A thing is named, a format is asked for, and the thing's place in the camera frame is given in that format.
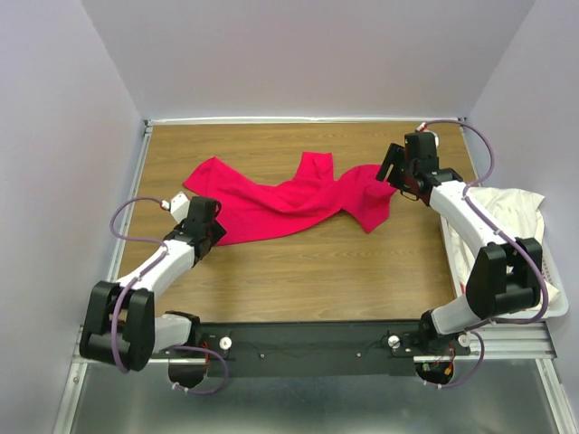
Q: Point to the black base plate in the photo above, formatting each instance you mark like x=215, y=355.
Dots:
x=308, y=349

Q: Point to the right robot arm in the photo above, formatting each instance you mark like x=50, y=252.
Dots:
x=506, y=276

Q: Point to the aluminium table frame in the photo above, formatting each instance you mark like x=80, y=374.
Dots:
x=220, y=207

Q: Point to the pink t-shirt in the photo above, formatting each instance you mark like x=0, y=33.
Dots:
x=257, y=212

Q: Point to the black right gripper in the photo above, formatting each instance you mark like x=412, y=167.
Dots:
x=395, y=155

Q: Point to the white laundry basket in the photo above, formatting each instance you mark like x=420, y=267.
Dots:
x=552, y=289

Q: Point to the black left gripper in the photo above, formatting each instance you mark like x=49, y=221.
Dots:
x=217, y=232

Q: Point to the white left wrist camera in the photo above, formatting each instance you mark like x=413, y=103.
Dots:
x=177, y=206

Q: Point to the cream white t-shirt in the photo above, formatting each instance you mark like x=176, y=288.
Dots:
x=511, y=212

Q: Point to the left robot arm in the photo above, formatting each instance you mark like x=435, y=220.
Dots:
x=121, y=326

